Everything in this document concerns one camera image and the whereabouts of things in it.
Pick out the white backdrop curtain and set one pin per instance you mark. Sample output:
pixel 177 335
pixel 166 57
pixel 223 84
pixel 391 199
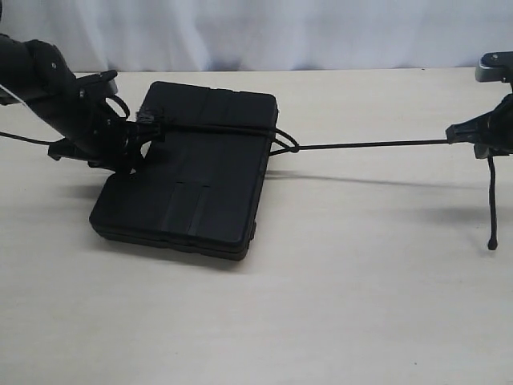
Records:
pixel 263 35

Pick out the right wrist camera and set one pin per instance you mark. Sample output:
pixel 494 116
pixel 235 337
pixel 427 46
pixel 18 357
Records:
pixel 495 67

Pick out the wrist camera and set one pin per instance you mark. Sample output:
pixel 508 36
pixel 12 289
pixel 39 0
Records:
pixel 101 85
pixel 495 67

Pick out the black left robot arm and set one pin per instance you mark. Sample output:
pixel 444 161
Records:
pixel 31 72

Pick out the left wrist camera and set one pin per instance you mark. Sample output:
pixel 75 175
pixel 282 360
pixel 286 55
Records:
pixel 101 85

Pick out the black plastic carrying case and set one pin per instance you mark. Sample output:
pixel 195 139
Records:
pixel 199 189

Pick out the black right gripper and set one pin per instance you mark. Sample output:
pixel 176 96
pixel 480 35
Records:
pixel 490 133

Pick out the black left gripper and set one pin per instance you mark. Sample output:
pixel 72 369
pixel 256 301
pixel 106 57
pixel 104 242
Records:
pixel 96 130

